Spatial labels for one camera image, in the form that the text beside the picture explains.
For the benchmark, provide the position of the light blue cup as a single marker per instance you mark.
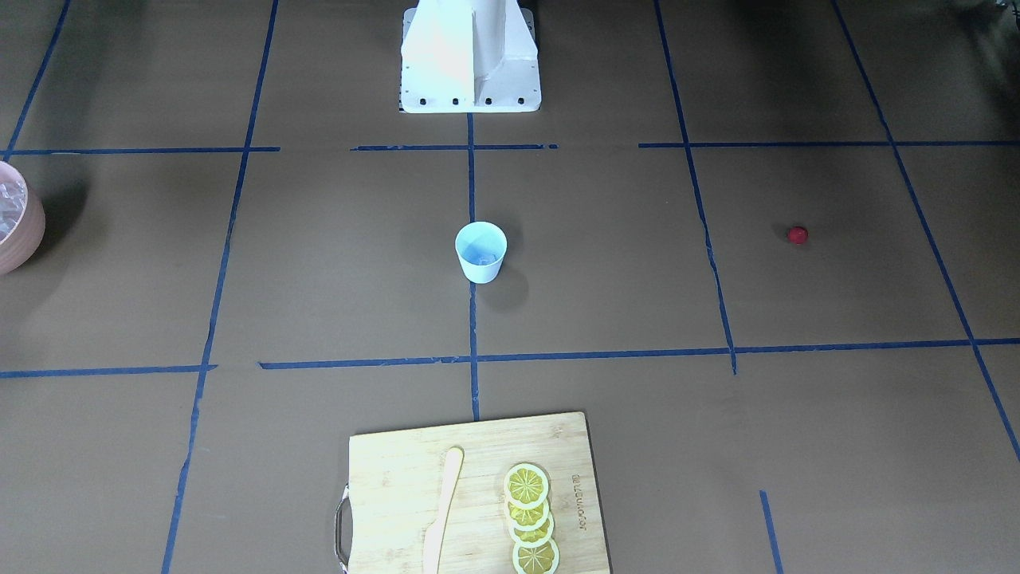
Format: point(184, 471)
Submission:
point(481, 248)

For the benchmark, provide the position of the clear ice cubes pile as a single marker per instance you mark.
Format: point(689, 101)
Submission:
point(14, 203)

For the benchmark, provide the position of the lemon slice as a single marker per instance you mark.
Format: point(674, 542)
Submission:
point(526, 486)
point(536, 557)
point(541, 535)
point(528, 520)

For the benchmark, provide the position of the yellow plastic knife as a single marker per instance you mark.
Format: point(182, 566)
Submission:
point(435, 534)

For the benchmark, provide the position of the wooden cutting board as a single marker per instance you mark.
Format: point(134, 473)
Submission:
point(394, 480)

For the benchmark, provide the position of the red strawberry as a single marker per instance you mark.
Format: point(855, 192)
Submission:
point(798, 235)

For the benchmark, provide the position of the pink bowl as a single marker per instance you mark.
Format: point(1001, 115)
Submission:
point(22, 244)

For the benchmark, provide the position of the white camera stand pillar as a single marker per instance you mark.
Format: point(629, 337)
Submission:
point(469, 57)

